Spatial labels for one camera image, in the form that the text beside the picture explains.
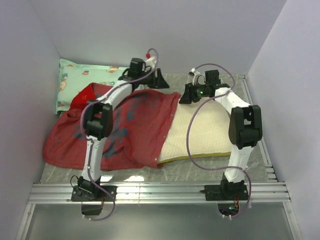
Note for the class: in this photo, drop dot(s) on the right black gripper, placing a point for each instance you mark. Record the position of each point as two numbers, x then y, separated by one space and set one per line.
186 98

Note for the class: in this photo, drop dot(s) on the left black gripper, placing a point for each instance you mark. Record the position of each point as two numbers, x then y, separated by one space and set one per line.
158 83

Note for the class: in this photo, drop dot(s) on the cream yellow foam pillow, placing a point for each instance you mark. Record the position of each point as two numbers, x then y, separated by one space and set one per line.
208 136

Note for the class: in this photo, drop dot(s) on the red patterned pillowcase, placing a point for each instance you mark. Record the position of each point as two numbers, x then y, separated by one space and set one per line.
140 126

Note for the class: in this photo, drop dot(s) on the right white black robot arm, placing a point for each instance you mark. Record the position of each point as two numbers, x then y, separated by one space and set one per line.
245 123

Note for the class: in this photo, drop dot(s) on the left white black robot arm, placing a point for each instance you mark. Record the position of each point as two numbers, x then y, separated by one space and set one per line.
96 120

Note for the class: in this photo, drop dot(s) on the mint green cartoon pillow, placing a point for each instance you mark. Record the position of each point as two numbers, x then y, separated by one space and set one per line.
74 77

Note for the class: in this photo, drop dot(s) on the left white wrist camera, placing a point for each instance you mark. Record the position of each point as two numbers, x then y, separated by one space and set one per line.
151 61

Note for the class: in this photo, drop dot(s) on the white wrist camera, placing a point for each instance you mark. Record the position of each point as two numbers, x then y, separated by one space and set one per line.
194 74
151 61

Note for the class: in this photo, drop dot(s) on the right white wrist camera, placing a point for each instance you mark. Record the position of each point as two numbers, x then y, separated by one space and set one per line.
194 74

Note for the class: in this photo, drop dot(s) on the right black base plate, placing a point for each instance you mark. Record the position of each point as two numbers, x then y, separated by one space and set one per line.
226 192

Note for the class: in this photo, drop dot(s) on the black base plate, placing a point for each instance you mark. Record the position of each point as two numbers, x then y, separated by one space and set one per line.
92 203
226 192

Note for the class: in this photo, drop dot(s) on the aluminium front rail frame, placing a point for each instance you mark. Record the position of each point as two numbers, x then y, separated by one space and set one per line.
159 211

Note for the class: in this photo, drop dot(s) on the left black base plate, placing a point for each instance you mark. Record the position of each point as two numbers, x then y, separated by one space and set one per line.
92 203

